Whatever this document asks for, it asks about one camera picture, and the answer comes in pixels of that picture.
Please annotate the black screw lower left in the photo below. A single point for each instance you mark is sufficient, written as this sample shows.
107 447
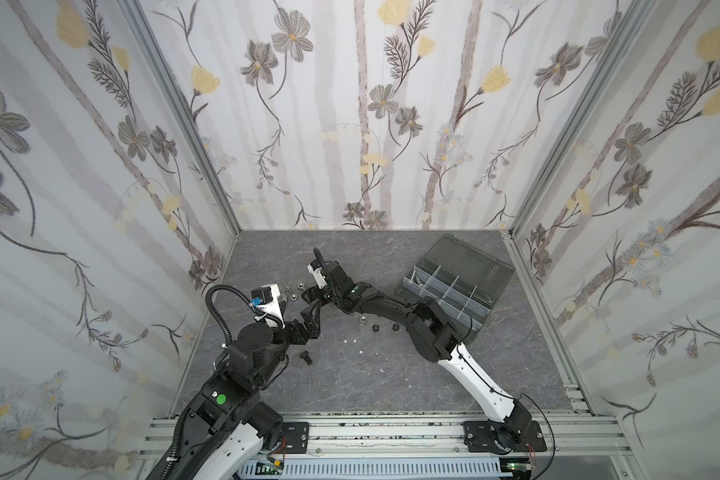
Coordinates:
306 358

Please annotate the grey compartment organizer box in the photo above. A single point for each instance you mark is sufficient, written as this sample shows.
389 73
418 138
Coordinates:
465 281

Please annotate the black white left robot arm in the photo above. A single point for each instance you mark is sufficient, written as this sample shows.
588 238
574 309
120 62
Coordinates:
226 423

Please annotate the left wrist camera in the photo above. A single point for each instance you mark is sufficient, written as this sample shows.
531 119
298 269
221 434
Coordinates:
268 298

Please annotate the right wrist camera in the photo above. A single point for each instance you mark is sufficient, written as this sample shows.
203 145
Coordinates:
317 274

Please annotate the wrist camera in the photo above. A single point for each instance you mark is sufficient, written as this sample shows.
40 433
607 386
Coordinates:
268 298
317 274

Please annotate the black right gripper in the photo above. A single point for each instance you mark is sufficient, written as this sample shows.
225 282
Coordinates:
333 288

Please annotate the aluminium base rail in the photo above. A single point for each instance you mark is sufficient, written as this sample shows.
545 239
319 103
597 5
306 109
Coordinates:
569 445

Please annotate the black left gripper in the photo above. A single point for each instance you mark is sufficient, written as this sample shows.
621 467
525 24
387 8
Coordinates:
311 329

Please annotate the white slotted cable duct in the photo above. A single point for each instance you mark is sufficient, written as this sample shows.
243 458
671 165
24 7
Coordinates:
384 468

